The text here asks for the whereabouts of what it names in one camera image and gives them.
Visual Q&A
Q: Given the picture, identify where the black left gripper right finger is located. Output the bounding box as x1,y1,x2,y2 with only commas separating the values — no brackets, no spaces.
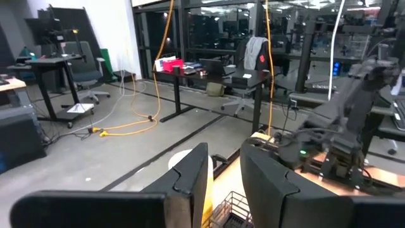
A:
239,142,405,228

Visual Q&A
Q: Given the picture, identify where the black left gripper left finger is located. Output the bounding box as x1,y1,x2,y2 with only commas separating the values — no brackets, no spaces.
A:
9,142,209,228

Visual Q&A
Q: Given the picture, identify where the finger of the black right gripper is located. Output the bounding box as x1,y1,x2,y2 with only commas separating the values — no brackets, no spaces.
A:
320,151,337,179
350,167,365,188

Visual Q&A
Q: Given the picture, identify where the dark grey desk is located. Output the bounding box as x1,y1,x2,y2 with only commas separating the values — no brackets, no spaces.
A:
288,85,405,142

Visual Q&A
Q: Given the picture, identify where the black keyboard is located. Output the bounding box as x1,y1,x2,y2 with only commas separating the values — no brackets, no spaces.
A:
392,98,405,132

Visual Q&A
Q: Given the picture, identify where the yellow jar with white lid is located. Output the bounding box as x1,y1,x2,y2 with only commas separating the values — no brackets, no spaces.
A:
167,148,215,227

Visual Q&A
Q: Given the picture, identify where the white paper sheet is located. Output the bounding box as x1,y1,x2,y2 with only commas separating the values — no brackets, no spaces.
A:
66,103,95,114

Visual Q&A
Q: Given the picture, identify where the dark grey computer tower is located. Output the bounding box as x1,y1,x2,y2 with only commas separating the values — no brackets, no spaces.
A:
0,106,47,175

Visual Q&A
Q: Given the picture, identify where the black office chair white base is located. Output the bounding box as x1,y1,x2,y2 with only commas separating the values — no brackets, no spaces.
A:
220,37,285,118

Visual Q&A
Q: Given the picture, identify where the black box with white label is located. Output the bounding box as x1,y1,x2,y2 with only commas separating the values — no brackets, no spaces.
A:
232,69,263,86

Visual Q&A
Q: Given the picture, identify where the grey black jacket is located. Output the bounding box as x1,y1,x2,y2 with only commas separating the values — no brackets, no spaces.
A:
243,36,270,71

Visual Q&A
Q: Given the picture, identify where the olive bag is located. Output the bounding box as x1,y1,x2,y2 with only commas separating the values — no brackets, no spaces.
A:
206,82,225,98

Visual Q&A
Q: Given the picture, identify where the black flat box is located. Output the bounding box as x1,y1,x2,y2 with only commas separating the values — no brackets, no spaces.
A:
113,70,137,83

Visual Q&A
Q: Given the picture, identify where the green board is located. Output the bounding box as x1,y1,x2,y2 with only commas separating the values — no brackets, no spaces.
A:
100,47,118,82

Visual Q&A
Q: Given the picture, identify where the grey office chair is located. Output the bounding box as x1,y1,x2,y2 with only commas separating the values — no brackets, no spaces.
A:
63,41,111,105

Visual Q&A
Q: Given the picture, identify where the light wooden table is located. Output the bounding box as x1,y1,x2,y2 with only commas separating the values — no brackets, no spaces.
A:
0,75,28,107

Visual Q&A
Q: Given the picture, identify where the black wheeled desk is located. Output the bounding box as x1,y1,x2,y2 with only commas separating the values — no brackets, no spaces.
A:
8,54,96,129

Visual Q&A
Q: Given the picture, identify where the red box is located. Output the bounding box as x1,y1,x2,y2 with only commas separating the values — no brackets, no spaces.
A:
163,58,184,73

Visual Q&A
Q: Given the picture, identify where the teal bag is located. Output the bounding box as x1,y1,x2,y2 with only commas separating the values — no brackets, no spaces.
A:
17,46,39,63

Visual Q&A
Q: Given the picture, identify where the black leaning panel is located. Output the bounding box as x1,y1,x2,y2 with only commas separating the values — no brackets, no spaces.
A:
37,6,105,64

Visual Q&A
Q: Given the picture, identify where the black monitor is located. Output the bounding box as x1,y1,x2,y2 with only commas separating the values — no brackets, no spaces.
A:
25,6,80,58

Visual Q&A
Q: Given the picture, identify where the black wire basket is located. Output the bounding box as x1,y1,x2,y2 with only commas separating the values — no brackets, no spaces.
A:
210,191,254,228

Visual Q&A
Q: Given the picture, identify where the black gantry post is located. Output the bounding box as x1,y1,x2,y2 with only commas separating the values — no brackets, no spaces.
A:
294,17,319,94

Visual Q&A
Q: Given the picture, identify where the yellow cable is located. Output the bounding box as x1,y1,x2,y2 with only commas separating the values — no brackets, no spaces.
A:
264,0,275,137
88,0,177,137

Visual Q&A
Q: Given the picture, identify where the white floor cable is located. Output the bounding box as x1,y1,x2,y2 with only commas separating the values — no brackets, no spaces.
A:
68,50,148,136

